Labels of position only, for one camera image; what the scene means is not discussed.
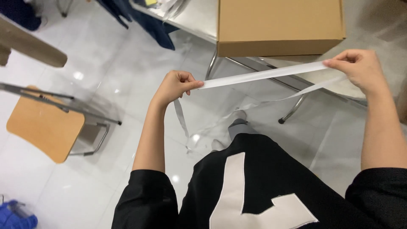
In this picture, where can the beige padded armrest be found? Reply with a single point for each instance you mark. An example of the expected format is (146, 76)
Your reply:
(28, 46)

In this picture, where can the person's grey white shoe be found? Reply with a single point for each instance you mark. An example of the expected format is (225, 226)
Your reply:
(239, 124)

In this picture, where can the metal frame table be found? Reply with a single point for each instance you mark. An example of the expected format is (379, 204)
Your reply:
(254, 47)

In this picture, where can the wooden seat metal chair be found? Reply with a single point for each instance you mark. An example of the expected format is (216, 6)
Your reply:
(51, 121)

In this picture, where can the yellow sticky note pad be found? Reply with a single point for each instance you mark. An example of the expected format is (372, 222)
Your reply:
(150, 2)

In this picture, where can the white paper strip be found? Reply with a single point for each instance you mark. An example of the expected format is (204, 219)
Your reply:
(260, 76)

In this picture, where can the clear plastic wrap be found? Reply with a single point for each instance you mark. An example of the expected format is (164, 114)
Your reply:
(171, 7)

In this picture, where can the dark blue fabric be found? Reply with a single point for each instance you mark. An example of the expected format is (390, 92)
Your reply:
(143, 16)

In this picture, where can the person's right hand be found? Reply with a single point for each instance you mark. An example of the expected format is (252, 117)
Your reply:
(362, 71)

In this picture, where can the person's black printed shirt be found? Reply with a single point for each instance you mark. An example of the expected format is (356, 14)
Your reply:
(273, 190)

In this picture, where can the person's left hand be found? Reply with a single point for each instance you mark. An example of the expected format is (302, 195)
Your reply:
(173, 89)

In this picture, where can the brown cardboard box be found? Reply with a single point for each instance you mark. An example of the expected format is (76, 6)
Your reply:
(279, 28)

